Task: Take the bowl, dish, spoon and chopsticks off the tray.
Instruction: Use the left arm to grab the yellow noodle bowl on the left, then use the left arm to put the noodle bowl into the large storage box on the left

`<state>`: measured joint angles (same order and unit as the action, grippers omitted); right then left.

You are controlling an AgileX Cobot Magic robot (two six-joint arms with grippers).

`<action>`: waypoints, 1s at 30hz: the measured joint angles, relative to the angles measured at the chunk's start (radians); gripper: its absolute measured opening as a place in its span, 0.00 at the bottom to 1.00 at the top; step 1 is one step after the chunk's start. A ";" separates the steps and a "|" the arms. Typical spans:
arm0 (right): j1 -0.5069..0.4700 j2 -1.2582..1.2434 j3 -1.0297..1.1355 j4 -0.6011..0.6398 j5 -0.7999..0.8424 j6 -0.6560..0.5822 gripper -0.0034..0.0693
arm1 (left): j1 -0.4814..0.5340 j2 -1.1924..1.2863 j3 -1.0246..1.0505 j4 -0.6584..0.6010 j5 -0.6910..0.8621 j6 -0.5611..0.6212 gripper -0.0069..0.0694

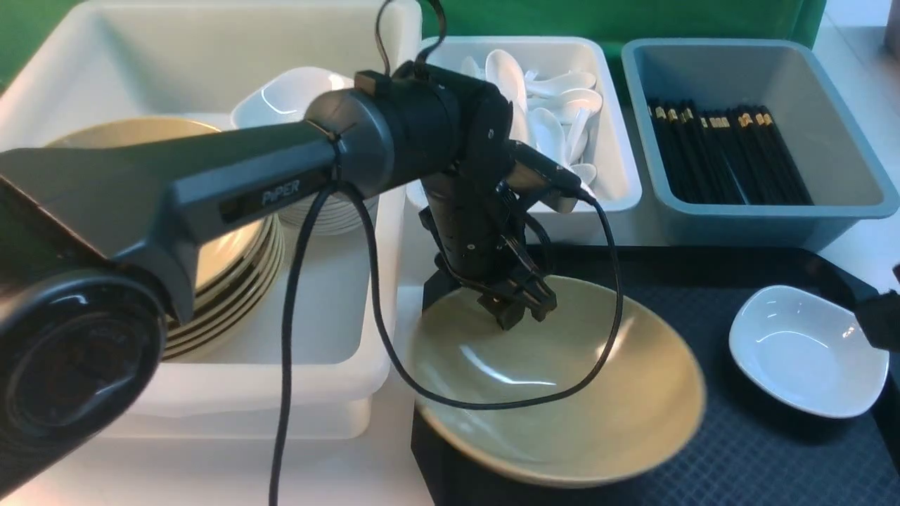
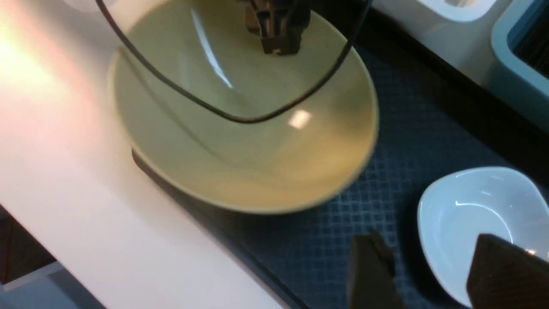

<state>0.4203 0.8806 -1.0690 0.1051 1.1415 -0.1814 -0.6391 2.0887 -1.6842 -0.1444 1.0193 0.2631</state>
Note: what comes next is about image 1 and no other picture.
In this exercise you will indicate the large white plastic bin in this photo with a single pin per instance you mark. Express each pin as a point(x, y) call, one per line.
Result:
point(108, 60)

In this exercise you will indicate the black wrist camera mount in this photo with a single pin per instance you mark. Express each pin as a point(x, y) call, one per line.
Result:
point(537, 178)

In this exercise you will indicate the stack of white dishes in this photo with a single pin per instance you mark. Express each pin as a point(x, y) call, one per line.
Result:
point(285, 99)

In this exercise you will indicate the white sauce dish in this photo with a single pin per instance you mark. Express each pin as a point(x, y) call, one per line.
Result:
point(807, 352)

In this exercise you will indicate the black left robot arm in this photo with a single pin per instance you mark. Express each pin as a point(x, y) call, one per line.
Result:
point(100, 245)

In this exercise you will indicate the small white plastic bin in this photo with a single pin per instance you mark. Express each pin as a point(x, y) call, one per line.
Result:
point(617, 185)

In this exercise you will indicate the black serving tray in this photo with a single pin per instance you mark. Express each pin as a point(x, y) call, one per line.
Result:
point(750, 450)

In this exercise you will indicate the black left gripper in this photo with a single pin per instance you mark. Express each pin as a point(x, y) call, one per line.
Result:
point(482, 241)

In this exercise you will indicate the pile of white spoons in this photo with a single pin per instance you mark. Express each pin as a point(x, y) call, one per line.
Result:
point(549, 114)

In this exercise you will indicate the stack of tan bowls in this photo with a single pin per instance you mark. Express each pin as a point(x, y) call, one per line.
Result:
point(234, 272)

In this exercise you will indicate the green backdrop cloth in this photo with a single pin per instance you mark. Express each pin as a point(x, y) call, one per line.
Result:
point(26, 24)

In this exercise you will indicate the bundle of black chopsticks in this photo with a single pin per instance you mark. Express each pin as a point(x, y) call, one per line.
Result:
point(734, 156)

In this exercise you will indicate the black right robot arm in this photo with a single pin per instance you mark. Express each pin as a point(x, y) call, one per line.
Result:
point(878, 318)

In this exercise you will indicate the grey-blue plastic bin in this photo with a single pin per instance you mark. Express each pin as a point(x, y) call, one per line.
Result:
point(845, 179)

